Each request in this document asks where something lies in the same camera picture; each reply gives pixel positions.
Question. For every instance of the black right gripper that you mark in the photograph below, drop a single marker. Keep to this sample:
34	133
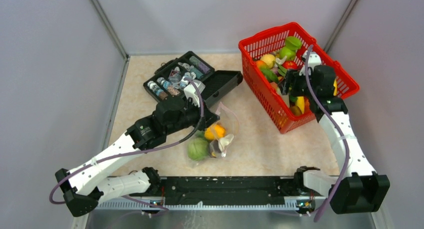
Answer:
291	76

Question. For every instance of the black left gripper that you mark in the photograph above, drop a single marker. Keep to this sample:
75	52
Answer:
210	117

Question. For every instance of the green cabbage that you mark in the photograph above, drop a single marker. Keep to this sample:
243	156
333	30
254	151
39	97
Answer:
198	149

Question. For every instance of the yellow bell pepper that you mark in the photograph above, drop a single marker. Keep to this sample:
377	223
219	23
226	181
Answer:
214	132

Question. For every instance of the clear zip top bag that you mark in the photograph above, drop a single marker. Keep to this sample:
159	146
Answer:
214	142

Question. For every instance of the white garlic bulb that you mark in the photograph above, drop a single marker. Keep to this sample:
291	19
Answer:
225	141

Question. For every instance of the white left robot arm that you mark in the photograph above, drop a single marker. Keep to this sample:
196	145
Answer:
86	186

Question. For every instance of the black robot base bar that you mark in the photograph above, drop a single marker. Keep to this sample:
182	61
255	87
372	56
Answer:
226	190

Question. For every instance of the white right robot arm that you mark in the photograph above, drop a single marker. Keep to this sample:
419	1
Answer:
358	187

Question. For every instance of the red tomato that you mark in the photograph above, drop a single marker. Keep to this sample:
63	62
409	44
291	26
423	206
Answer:
290	65

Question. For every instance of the yellow lemon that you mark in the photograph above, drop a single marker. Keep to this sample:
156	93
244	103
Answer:
269	60

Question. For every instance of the orange mango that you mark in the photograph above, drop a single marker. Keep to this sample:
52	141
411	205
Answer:
261	65

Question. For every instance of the black poker chip case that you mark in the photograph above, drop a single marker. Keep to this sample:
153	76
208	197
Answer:
170	79

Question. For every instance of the light green pepper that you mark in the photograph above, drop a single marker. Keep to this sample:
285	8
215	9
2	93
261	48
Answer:
291	45

